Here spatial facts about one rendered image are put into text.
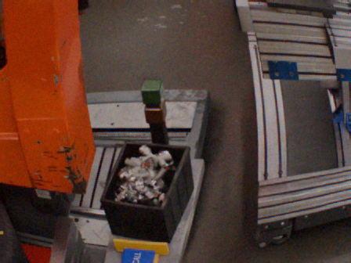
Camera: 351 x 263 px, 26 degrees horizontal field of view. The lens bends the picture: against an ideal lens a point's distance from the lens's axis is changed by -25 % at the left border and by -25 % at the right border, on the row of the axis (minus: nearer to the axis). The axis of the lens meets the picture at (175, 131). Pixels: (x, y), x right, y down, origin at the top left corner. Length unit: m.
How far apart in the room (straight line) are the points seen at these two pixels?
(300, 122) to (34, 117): 1.00
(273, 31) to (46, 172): 0.66
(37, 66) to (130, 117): 1.17
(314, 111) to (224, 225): 0.44
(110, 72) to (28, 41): 1.56
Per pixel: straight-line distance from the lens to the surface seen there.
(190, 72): 3.21
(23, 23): 1.73
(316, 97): 2.72
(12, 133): 1.96
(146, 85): 2.02
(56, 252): 2.03
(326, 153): 2.49
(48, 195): 2.30
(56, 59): 1.76
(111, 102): 3.00
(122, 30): 3.54
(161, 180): 1.95
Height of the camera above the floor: 1.81
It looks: 38 degrees down
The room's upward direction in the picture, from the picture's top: 9 degrees counter-clockwise
